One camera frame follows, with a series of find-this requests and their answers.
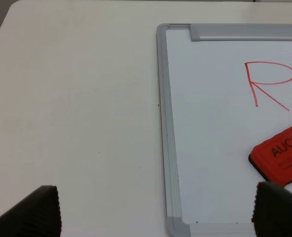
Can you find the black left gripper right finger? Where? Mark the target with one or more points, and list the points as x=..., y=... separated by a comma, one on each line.
x=272, y=214

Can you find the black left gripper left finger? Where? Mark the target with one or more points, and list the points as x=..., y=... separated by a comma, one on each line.
x=37, y=215

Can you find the red whiteboard eraser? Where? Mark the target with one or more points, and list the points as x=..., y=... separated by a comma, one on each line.
x=273, y=158

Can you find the white board with grey frame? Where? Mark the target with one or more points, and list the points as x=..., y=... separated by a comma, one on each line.
x=224, y=89

